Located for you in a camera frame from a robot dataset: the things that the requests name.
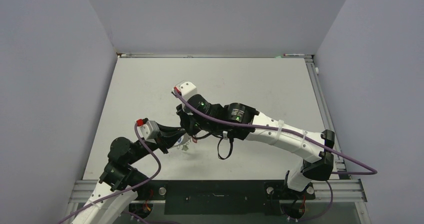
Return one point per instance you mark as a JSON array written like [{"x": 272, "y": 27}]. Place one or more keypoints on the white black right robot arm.
[{"x": 239, "y": 121}]

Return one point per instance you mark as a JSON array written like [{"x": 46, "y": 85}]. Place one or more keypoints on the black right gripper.
[{"x": 184, "y": 121}]

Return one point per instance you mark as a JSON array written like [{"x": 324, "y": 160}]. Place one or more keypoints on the red white marker pen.
[{"x": 293, "y": 55}]

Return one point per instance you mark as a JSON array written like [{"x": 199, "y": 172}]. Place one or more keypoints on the metal carabiner keyring with keys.
[{"x": 183, "y": 146}]

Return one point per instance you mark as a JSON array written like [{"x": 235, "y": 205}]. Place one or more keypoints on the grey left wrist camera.
[{"x": 149, "y": 128}]

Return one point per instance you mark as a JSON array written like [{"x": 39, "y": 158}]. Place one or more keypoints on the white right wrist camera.
[{"x": 186, "y": 89}]

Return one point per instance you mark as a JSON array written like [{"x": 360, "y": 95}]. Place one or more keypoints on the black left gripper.
[{"x": 163, "y": 142}]

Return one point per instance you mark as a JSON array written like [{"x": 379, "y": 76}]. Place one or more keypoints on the aluminium right table rail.
[{"x": 313, "y": 72}]

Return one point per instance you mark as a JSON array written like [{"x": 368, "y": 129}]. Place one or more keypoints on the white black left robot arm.
[{"x": 121, "y": 183}]

